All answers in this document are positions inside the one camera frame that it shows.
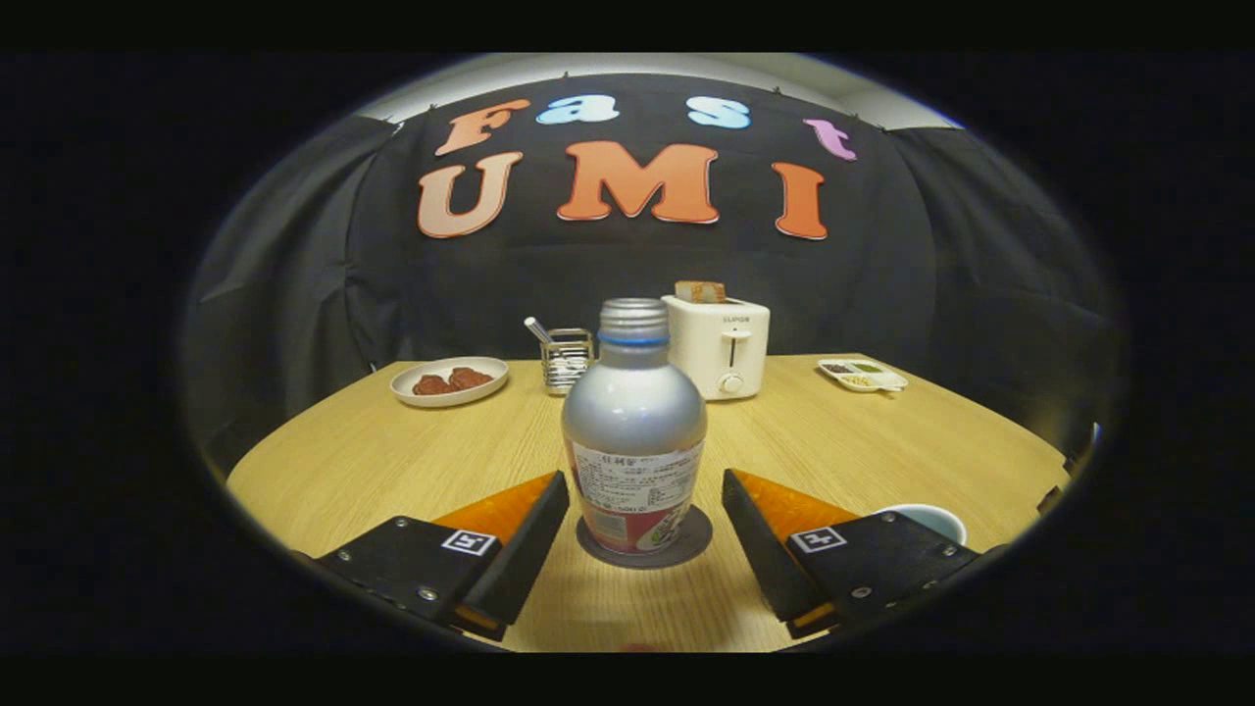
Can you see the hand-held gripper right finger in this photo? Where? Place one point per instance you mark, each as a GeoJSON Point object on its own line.
{"type": "Point", "coordinates": [765, 554]}

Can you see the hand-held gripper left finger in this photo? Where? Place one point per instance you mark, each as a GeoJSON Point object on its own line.
{"type": "Point", "coordinates": [520, 559]}

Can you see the dark brown round coaster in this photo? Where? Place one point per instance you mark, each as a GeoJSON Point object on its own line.
{"type": "Point", "coordinates": [691, 549]}

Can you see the white cup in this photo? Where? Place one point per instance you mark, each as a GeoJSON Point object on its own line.
{"type": "Point", "coordinates": [936, 520]}

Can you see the silver juice bottle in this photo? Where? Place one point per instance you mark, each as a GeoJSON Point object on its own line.
{"type": "Point", "coordinates": [632, 422]}

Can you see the wooden table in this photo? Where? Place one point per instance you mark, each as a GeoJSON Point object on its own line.
{"type": "Point", "coordinates": [392, 461]}

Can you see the reddish brown meat pieces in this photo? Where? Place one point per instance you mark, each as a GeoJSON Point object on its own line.
{"type": "Point", "coordinates": [456, 380]}

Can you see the white divided tray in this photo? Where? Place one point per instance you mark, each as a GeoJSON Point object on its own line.
{"type": "Point", "coordinates": [863, 376]}

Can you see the white round plate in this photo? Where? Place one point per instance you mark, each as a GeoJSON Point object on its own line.
{"type": "Point", "coordinates": [402, 384]}

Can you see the white toaster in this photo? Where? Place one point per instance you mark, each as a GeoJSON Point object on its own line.
{"type": "Point", "coordinates": [716, 343]}

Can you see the brown toast slice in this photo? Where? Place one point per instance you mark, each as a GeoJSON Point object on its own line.
{"type": "Point", "coordinates": [700, 291]}

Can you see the black backdrop cloth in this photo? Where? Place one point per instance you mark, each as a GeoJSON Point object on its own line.
{"type": "Point", "coordinates": [882, 294]}

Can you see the small black clamp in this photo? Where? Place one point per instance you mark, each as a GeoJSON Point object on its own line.
{"type": "Point", "coordinates": [1079, 456]}

